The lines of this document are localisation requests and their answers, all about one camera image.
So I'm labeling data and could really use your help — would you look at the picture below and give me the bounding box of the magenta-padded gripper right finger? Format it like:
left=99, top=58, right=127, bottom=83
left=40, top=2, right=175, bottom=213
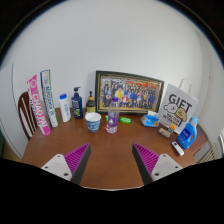
left=131, top=143, right=184, bottom=186

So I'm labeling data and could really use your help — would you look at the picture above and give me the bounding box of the clear purple-capped water bottle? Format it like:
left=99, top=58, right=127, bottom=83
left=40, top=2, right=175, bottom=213
left=105, top=96, right=121, bottom=135

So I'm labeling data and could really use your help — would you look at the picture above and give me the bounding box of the blue tissue pack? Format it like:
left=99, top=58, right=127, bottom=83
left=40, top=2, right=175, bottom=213
left=140, top=110, right=160, bottom=128

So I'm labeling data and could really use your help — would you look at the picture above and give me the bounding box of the blue detergent bottle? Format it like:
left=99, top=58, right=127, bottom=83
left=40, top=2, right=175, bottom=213
left=176, top=115, right=200, bottom=150

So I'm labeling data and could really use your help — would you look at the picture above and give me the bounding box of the brown wooden chair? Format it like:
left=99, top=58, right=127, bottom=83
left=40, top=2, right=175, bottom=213
left=17, top=91, right=39, bottom=141

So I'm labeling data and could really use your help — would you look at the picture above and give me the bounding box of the blue printed paper cup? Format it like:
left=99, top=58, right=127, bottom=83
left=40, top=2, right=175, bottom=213
left=84, top=112, right=102, bottom=134

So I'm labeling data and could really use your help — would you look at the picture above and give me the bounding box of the framed group photo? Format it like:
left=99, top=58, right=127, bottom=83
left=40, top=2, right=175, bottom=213
left=95, top=70, right=165, bottom=115

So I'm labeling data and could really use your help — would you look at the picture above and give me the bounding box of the dark yellow-labelled pump bottle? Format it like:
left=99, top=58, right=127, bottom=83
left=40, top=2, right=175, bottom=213
left=85, top=90, right=97, bottom=114

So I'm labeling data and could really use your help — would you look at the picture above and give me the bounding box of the pink and white tube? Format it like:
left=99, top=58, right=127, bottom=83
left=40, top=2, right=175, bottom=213
left=26, top=74, right=52, bottom=137

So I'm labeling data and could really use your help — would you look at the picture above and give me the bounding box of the white paper gift bag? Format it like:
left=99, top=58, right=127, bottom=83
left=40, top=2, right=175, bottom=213
left=157, top=78, right=199, bottom=135

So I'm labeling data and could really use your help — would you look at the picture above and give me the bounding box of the dark blue pump bottle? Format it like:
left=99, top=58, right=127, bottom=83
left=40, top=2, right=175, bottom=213
left=71, top=86, right=84, bottom=120

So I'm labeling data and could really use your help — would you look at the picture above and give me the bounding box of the small patterned box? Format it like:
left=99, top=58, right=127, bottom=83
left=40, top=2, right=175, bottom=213
left=157, top=127, right=172, bottom=139

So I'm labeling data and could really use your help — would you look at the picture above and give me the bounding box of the white bottle with blue cap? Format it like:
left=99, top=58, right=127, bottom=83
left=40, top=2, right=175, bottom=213
left=59, top=93, right=72, bottom=123

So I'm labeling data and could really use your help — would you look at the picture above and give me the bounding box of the white refrigerator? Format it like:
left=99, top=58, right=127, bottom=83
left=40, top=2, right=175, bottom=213
left=0, top=63, right=28, bottom=158

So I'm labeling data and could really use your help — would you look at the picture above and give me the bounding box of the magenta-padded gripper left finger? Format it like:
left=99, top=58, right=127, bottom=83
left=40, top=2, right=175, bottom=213
left=40, top=143, right=92, bottom=185

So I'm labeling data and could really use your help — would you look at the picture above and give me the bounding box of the white radiator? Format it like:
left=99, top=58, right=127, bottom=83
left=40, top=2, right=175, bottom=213
left=194, top=141, right=222, bottom=164

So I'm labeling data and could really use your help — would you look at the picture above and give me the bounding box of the white green-edged tube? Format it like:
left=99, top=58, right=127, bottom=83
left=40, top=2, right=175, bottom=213
left=39, top=69, right=60, bottom=128

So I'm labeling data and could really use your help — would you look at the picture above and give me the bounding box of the white remote control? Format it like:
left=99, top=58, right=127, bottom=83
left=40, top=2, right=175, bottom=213
left=171, top=141, right=185, bottom=157

